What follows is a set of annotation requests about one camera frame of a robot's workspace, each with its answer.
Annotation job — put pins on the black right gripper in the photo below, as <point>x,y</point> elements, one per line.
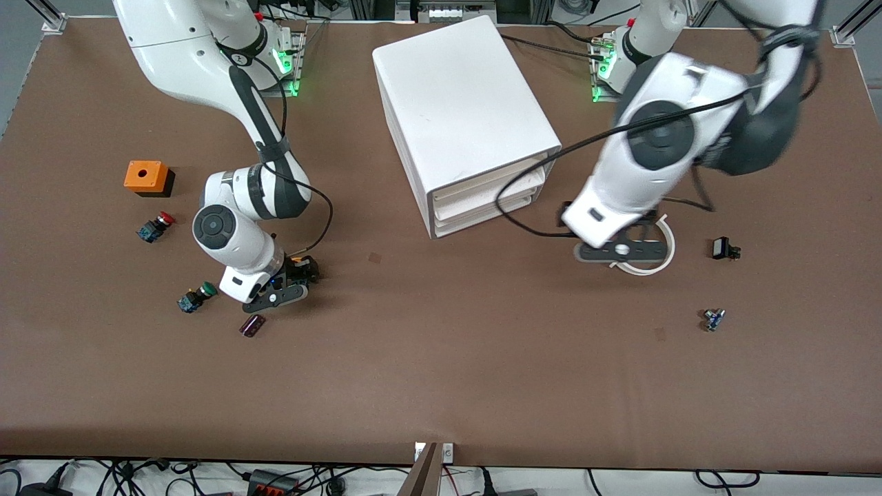
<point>305,269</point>

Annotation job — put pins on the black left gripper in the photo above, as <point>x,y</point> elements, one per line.
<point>562,209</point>

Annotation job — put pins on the white plastic drawer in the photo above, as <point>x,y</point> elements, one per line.
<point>510,180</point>
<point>482,220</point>
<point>489,204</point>

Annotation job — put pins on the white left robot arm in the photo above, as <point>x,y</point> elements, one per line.
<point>654,138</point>

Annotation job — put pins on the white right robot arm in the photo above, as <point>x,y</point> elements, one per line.
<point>227,234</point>

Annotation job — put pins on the green push button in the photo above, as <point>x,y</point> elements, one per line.
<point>196,297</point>

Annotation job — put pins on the white drawer cabinet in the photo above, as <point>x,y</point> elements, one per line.
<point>462,96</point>

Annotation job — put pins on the red push button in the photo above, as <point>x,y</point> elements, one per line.
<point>155,227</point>

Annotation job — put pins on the small purple block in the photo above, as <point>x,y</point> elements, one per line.
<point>252,326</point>

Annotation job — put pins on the white curved plastic strip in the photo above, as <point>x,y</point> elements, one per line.
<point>648,271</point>

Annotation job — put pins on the small blue electronic component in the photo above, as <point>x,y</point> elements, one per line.
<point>714,320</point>

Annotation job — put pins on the orange box with hole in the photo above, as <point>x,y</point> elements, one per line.
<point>145,176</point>

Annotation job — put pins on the black red connector box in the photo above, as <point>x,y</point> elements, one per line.
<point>272,486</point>

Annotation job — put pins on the white power strip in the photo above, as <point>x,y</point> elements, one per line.
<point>448,12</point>

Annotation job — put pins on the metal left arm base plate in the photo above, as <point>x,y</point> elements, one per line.
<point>603,98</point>

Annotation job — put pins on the black white switch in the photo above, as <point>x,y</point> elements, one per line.
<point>721,248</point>

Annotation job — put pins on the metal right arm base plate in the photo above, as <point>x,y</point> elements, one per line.
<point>286,94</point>

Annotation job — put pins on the white metal bracket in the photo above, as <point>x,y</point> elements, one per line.
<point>448,452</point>

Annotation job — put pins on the brown camera post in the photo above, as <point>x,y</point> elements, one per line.
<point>422,479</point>

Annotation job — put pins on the aluminium frame profile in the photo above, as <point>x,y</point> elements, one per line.
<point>54,24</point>
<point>842,34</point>

